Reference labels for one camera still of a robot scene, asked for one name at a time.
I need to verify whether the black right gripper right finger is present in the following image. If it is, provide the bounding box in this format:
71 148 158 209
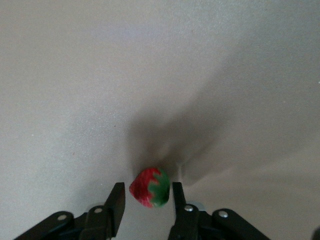
167 181 272 240

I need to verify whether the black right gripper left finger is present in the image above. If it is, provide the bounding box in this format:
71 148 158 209
13 182 126 240

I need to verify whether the red strawberry green cap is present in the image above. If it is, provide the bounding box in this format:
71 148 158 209
128 166 171 209

